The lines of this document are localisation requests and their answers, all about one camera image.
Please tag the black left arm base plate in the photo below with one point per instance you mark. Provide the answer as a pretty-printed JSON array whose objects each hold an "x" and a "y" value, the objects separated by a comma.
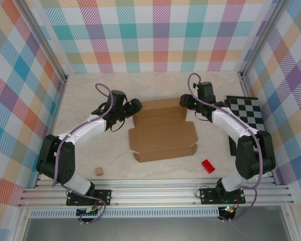
[{"x": 104, "y": 198}]

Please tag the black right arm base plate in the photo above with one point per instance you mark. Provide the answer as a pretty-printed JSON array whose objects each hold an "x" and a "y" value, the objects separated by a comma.
[{"x": 208, "y": 197}]

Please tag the small wooden cube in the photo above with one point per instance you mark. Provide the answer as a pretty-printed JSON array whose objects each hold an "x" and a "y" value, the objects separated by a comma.
[{"x": 99, "y": 172}]

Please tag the black and grey checkerboard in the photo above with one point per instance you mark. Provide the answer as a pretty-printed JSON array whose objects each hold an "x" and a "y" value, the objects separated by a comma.
[{"x": 250, "y": 110}]

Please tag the grey metal panel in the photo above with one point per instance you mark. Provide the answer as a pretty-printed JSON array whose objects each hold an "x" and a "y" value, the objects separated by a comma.
[{"x": 153, "y": 231}]

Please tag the brown cardboard box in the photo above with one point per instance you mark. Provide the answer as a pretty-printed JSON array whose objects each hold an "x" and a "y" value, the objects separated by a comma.
[{"x": 160, "y": 138}]

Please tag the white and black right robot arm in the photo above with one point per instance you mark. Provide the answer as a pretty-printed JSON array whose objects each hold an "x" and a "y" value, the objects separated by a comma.
[{"x": 228, "y": 120}]

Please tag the small board with orange part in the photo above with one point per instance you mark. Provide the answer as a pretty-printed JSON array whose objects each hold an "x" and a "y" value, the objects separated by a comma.
[{"x": 229, "y": 210}]

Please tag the aluminium frame rail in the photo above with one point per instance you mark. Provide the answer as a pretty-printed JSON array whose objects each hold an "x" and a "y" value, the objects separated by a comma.
[{"x": 153, "y": 193}]

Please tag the red block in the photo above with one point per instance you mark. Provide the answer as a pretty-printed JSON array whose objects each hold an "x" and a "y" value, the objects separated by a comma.
[{"x": 208, "y": 166}]

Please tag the aluminium frame post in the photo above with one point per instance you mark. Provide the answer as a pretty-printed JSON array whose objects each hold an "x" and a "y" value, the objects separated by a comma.
[
  {"x": 41, "y": 37},
  {"x": 263, "y": 37}
]

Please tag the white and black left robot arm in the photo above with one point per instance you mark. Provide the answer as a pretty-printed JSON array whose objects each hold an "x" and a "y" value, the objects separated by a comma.
[{"x": 90, "y": 128}]

